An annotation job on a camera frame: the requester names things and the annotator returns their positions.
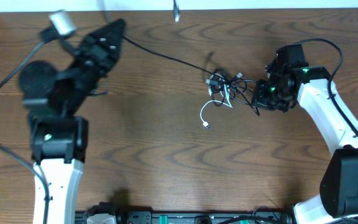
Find white usb cable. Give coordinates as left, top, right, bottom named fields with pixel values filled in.
left=200, top=73, right=233, bottom=129

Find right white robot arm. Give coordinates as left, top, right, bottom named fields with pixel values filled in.
left=251, top=44, right=358, bottom=223

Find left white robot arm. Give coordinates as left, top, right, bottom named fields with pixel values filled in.
left=19, top=19, right=126, bottom=223

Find black usb cable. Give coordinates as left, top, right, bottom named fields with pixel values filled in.
left=99, top=0, right=260, bottom=116

